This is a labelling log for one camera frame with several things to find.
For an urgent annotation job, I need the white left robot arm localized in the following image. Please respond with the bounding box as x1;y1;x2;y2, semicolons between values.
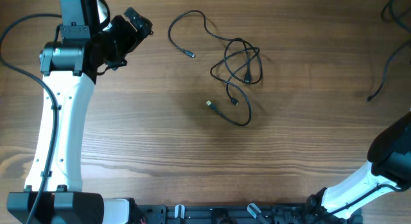
6;0;153;224

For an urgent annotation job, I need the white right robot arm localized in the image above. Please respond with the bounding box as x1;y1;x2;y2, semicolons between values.
305;113;410;223

